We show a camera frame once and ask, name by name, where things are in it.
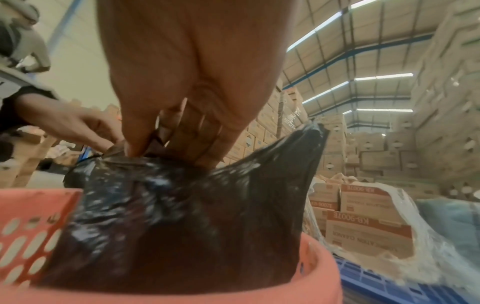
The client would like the person's right hand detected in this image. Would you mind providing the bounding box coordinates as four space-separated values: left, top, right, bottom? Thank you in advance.
95 0 298 170

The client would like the person's left hand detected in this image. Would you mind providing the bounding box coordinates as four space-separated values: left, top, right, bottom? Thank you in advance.
15 94 129 156

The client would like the black plastic bag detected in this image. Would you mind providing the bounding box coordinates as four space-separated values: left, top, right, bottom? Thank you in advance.
37 121 332 288

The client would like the person's left forearm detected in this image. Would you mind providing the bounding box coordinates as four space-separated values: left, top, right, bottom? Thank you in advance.
0 84 59 133

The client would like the person's grey shirt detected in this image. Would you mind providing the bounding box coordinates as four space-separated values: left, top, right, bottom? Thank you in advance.
0 4 52 75

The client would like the wrapped stack of cardboard boxes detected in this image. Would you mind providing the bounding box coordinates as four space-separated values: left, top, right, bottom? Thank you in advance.
219 78 313 168

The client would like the orange perforated plastic basket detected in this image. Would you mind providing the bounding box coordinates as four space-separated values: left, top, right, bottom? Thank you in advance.
0 188 343 304

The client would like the small red label cardboard box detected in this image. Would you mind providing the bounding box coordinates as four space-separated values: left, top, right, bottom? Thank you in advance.
309 182 342 209

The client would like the low stack of cardboard boxes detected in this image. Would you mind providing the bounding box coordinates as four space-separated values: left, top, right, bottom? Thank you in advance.
313 114 415 183

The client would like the medium red label cardboard box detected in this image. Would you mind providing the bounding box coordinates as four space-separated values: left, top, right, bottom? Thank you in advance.
339 183 399 218

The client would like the large red label cardboard box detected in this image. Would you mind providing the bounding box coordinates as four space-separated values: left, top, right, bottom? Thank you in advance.
324 209 415 259

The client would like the tall stack of cardboard boxes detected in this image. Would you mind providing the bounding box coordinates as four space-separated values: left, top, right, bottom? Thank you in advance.
406 0 480 205

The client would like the blue plastic pallet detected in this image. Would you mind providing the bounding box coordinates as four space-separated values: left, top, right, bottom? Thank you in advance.
330 254 480 304

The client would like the clear plastic wrap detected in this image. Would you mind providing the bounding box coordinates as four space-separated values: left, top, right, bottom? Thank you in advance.
303 173 480 287

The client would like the blue grey tarp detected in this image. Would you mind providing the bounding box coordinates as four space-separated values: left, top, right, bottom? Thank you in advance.
414 198 480 257

